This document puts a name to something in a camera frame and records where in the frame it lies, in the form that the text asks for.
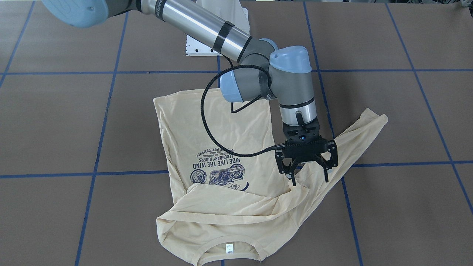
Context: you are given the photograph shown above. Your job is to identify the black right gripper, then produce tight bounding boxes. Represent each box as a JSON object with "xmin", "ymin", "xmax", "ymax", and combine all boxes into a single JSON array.
[{"xmin": 275, "ymin": 121, "xmax": 338, "ymax": 186}]

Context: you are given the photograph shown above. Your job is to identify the cream long-sleeve graphic shirt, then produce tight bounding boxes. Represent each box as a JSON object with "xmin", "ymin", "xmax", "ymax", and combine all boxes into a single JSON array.
[{"xmin": 154, "ymin": 89, "xmax": 388, "ymax": 266}]

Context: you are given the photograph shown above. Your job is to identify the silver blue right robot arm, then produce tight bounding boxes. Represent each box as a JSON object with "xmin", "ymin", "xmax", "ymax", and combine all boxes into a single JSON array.
[{"xmin": 43, "ymin": 0, "xmax": 338, "ymax": 184}]

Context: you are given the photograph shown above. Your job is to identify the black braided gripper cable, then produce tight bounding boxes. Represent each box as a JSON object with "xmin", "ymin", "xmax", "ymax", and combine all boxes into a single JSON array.
[{"xmin": 200, "ymin": 65, "xmax": 285, "ymax": 158}]

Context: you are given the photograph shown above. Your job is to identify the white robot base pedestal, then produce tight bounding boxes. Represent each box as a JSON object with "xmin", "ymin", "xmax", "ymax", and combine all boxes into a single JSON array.
[{"xmin": 185, "ymin": 0, "xmax": 251, "ymax": 57}]

